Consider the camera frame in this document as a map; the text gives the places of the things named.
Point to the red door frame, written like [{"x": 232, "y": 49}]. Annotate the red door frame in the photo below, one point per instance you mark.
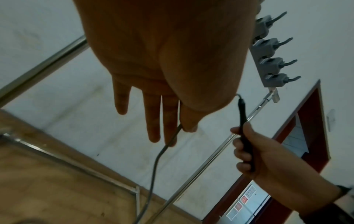
[{"x": 315, "y": 122}]

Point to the thick metal pipe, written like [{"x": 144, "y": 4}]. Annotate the thick metal pipe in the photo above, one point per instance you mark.
[{"x": 41, "y": 70}]

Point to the small metal bracket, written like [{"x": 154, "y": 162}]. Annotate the small metal bracket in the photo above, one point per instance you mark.
[{"x": 274, "y": 96}]

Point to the person's left hand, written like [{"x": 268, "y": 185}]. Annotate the person's left hand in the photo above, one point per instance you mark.
[{"x": 166, "y": 43}]

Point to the person's right forearm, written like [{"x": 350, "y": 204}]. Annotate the person's right forearm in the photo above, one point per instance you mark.
[{"x": 326, "y": 207}]

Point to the aluminium frame trim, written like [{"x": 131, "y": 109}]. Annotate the aluminium frame trim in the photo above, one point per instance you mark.
[{"x": 83, "y": 168}]

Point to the thin metal rod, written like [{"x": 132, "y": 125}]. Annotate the thin metal rod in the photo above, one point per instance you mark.
[{"x": 210, "y": 157}]

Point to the person's right hand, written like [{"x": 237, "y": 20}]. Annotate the person's right hand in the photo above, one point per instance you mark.
[{"x": 282, "y": 166}]

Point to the black wristband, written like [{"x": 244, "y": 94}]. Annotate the black wristband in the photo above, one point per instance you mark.
[{"x": 344, "y": 189}]

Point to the white sign with red labels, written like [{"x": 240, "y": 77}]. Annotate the white sign with red labels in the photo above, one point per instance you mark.
[{"x": 243, "y": 202}]

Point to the grey power strip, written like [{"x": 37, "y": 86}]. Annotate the grey power strip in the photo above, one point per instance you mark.
[{"x": 258, "y": 63}]

